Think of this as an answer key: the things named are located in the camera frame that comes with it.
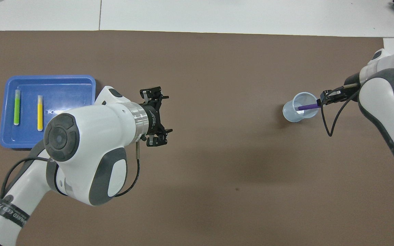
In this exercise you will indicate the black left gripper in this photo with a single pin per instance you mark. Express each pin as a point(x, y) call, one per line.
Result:
point(154, 118)

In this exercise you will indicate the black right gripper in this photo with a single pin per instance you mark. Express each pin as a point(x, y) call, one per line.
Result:
point(344, 93)

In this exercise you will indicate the purple pen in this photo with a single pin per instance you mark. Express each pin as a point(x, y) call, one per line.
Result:
point(309, 106)

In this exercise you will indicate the yellow pen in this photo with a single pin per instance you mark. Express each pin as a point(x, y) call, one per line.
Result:
point(40, 114)

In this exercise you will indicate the green pen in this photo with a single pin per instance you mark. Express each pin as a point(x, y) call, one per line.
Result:
point(17, 109)

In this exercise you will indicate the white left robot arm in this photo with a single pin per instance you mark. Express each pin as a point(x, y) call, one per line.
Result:
point(97, 136)

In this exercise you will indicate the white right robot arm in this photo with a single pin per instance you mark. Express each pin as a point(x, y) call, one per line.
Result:
point(388, 95)

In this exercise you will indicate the blue plastic tray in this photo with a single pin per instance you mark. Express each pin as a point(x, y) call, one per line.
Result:
point(63, 92)

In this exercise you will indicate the clear plastic cup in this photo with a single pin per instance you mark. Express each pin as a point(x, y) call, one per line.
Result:
point(291, 116)

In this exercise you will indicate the brown table mat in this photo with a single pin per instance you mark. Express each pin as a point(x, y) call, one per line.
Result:
point(238, 171)

